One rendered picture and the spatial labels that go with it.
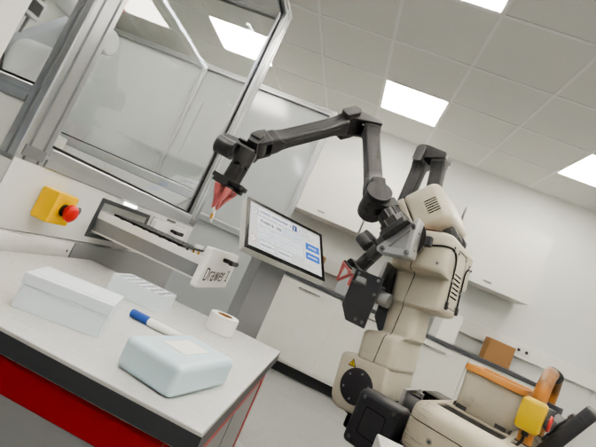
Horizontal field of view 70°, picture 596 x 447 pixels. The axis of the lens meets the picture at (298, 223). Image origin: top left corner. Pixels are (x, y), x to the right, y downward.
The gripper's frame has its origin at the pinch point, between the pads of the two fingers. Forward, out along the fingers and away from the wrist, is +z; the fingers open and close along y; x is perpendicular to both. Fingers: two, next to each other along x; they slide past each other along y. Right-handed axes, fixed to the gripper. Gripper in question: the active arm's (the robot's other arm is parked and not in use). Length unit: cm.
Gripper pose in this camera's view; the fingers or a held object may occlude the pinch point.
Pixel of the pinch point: (215, 206)
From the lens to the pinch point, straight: 130.2
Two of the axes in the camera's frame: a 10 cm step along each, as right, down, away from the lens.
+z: -5.0, 8.6, -0.6
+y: 8.6, 4.8, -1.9
